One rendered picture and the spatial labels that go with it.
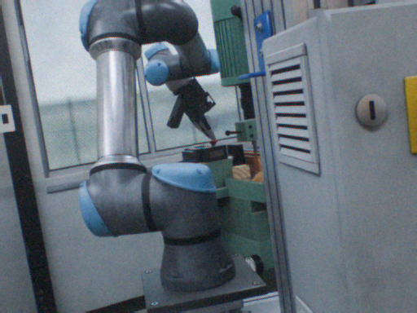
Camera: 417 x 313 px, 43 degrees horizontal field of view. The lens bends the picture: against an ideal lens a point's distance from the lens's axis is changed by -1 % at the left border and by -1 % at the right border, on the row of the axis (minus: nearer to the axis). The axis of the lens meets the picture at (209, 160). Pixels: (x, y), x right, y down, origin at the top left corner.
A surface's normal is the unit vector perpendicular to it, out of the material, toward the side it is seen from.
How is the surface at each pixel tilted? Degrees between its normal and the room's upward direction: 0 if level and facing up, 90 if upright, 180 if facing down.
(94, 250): 90
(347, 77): 90
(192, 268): 72
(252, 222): 90
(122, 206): 80
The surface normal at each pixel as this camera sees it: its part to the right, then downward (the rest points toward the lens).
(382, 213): 0.17, 0.10
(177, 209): -0.11, 0.14
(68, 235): 0.42, 0.05
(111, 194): -0.15, -0.30
